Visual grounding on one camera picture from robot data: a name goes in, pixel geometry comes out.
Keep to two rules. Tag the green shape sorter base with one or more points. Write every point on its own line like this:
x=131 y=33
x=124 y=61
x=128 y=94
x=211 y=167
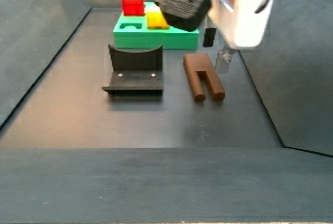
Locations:
x=134 y=35

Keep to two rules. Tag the red square block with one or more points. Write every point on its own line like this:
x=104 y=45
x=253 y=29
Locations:
x=132 y=8

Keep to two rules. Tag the yellow pentagon block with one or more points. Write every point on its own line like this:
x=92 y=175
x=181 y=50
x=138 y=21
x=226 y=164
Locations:
x=155 y=19

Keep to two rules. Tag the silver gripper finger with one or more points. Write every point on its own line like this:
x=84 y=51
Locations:
x=223 y=59
x=209 y=33

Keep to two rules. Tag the black curved fixture stand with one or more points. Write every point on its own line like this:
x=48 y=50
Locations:
x=137 y=70

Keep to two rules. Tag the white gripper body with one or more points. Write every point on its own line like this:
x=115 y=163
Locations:
x=241 y=21

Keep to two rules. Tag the brown square-circle forked block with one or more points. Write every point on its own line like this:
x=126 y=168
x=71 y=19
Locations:
x=199 y=71

